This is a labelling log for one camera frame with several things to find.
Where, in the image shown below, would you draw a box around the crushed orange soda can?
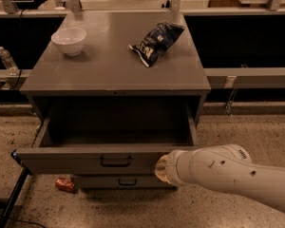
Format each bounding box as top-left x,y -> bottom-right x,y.
55,178 -> 75,192

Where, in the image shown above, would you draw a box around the grey top drawer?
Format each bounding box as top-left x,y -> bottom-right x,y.
16,96 -> 196,175

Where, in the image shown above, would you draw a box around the metal bracket on rail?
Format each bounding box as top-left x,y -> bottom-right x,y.
223,76 -> 238,116

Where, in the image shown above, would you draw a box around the clear plastic water bottle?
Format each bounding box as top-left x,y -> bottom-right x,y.
0,47 -> 19,76

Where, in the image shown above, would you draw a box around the dark blue chip bag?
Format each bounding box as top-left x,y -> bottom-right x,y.
129,22 -> 184,67

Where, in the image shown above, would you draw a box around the white ceramic bowl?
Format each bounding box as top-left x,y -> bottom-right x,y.
51,28 -> 86,56

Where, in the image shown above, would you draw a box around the black pole with blue tip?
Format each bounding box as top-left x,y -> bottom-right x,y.
0,150 -> 30,228

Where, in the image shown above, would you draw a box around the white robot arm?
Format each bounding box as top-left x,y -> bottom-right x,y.
155,144 -> 285,213

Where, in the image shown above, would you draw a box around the grey lower drawer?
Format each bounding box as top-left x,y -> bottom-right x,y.
72,175 -> 175,189

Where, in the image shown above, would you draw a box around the grey metal drawer cabinet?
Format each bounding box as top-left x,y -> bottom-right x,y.
19,10 -> 212,191

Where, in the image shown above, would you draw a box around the grey drawer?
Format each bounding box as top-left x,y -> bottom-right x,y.
72,175 -> 175,189
16,96 -> 196,175

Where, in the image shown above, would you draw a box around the black floor cable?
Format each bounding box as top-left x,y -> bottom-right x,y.
0,212 -> 47,228

